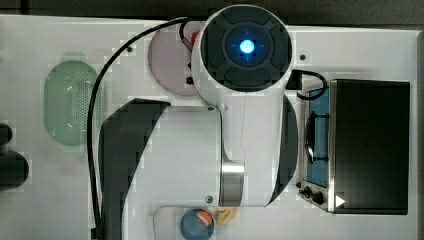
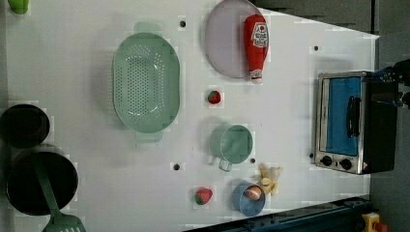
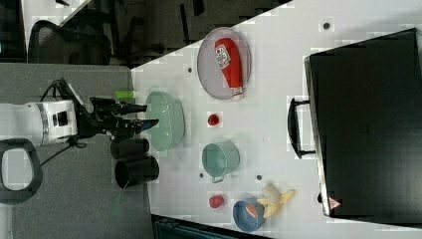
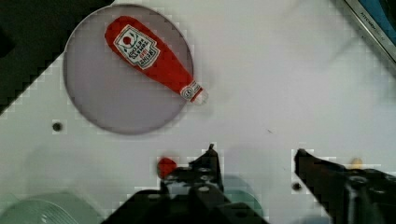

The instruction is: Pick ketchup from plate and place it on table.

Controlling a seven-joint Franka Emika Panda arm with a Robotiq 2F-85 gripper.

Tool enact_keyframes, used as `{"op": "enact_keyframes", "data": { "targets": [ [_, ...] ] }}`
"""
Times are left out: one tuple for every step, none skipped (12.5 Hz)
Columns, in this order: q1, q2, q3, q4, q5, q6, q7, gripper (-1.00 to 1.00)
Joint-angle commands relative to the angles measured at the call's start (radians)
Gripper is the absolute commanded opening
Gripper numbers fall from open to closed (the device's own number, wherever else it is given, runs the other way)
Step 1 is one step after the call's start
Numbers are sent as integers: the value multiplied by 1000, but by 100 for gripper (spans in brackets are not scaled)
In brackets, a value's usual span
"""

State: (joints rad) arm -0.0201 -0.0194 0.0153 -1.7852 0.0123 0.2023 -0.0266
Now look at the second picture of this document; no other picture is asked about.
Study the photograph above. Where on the green mug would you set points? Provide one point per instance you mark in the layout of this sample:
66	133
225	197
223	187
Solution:
232	144

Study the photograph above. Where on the yellow red clamp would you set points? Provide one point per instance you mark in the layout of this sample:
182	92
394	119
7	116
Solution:
373	223

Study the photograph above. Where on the large red strawberry toy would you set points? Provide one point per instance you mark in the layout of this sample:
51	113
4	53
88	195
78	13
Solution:
203	196

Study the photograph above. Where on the blue metal frame rail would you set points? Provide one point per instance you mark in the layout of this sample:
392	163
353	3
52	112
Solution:
337	216

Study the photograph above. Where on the silver black toaster oven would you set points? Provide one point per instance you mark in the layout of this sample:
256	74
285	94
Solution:
355	129

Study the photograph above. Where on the bright green toy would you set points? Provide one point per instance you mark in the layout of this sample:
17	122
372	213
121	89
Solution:
19	7

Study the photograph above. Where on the small red strawberry toy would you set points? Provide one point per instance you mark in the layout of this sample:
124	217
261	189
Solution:
214	97

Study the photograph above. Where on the green slotted spatula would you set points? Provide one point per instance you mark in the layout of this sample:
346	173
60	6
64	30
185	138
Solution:
58	221

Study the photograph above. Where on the large black pan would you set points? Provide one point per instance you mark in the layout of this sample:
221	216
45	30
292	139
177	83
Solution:
23	187

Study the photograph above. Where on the blue mug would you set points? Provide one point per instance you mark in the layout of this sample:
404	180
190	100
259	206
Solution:
244	205

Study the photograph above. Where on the red plush ketchup bottle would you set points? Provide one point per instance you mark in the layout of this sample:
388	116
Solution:
256	43

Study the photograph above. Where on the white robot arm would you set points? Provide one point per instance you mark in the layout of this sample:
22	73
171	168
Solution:
399	73

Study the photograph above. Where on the lilac round plate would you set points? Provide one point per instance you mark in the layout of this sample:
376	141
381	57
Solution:
224	37

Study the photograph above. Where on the peeled banana toy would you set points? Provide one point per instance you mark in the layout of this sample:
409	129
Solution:
269	178

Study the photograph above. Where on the small black pot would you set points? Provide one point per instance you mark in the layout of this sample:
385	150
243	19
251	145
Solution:
24	126

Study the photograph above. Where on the green oval colander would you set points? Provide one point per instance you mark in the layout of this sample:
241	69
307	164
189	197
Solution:
146	82

